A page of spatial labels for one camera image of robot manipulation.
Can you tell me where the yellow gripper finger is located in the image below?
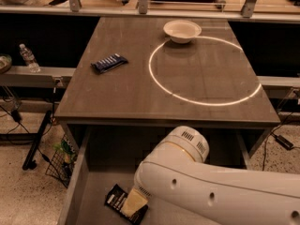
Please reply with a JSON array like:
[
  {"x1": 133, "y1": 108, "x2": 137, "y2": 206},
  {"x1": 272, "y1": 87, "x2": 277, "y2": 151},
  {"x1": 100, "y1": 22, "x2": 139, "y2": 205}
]
[{"x1": 121, "y1": 188, "x2": 148, "y2": 217}]

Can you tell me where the black rxbar chocolate wrapper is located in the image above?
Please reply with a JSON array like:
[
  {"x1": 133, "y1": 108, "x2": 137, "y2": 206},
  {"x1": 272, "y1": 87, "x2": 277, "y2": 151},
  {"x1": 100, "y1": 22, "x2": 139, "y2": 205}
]
[{"x1": 105, "y1": 184, "x2": 148, "y2": 225}]

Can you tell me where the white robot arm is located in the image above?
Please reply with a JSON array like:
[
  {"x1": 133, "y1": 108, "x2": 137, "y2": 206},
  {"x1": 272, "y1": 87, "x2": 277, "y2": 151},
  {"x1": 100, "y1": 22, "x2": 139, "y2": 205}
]
[{"x1": 121, "y1": 126, "x2": 300, "y2": 225}]

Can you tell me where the open grey top drawer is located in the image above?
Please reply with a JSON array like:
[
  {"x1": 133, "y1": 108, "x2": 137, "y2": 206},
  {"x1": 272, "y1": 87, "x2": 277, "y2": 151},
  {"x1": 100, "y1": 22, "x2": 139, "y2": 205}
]
[{"x1": 57, "y1": 127, "x2": 252, "y2": 225}]

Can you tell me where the black stand leg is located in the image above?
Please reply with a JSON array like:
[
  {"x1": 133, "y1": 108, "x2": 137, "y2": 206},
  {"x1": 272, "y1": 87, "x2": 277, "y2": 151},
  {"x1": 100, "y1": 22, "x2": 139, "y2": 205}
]
[{"x1": 22, "y1": 111, "x2": 52, "y2": 171}]

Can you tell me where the blue snack bar wrapper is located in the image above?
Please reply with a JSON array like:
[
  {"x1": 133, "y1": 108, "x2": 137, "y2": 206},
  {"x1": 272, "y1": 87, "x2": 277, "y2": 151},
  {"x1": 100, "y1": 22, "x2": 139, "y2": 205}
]
[{"x1": 91, "y1": 53, "x2": 128, "y2": 74}]

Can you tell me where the grey side shelf left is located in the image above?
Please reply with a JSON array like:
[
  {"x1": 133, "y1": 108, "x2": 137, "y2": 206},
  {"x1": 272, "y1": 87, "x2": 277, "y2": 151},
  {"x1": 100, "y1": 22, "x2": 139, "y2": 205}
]
[{"x1": 0, "y1": 66, "x2": 75, "y2": 88}]

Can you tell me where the white bowl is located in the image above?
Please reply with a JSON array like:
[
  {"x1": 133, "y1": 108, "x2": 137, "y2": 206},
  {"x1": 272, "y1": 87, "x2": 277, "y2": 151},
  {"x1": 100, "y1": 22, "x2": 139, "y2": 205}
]
[{"x1": 163, "y1": 20, "x2": 202, "y2": 44}]

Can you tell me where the clear plastic water bottle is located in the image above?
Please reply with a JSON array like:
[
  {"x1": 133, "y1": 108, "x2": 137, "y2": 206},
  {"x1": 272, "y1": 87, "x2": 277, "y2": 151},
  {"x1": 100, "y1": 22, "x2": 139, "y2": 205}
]
[{"x1": 19, "y1": 44, "x2": 40, "y2": 73}]

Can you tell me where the green bowl at left edge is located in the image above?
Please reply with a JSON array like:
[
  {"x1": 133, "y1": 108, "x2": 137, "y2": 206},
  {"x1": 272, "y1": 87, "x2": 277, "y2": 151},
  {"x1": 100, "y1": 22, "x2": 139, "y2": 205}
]
[{"x1": 0, "y1": 54, "x2": 12, "y2": 74}]

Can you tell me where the black wire basket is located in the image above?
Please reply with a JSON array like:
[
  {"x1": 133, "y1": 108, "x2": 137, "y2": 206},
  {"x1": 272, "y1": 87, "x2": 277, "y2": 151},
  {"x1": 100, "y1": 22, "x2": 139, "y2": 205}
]
[{"x1": 46, "y1": 135, "x2": 77, "y2": 188}]

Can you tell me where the grey railing frame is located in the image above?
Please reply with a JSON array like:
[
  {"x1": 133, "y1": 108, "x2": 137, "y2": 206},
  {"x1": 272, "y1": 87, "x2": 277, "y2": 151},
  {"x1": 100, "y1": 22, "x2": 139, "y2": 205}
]
[{"x1": 0, "y1": 0, "x2": 300, "y2": 23}]

